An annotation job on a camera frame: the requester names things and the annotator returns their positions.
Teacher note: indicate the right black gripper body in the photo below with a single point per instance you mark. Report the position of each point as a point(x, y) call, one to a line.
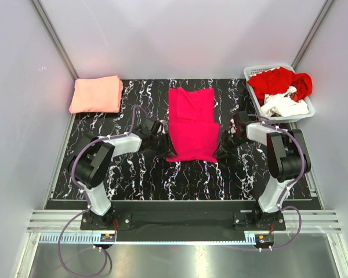
point(231, 141)

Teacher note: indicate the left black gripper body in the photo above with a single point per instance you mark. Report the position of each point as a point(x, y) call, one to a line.
point(159, 140)

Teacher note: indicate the magenta pink t shirt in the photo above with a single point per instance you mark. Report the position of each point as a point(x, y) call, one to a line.
point(192, 127)

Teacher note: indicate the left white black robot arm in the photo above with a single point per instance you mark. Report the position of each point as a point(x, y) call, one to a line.
point(93, 155)

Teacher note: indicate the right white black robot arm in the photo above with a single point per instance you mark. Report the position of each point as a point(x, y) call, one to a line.
point(287, 160)

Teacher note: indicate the white printed t shirt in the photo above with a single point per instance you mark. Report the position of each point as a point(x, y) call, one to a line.
point(284, 104)

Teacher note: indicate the red t shirt in basket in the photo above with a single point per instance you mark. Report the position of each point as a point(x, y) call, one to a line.
point(278, 81)

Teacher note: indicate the white plastic laundry basket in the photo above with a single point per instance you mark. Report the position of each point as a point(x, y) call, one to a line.
point(253, 70)

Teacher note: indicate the folded peach t shirt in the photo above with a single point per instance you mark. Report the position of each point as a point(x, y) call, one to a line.
point(97, 95)

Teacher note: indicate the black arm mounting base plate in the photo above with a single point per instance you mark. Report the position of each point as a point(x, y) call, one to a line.
point(127, 221)

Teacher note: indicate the slotted white cable duct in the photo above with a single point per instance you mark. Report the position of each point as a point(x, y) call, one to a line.
point(233, 238)

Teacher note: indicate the right aluminium frame post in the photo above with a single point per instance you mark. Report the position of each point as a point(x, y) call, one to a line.
point(313, 31)

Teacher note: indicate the aluminium frame post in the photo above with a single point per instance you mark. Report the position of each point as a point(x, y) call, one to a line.
point(52, 33)
point(313, 31)

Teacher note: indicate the left aluminium frame post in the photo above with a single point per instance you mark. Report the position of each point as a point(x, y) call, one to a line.
point(52, 33)

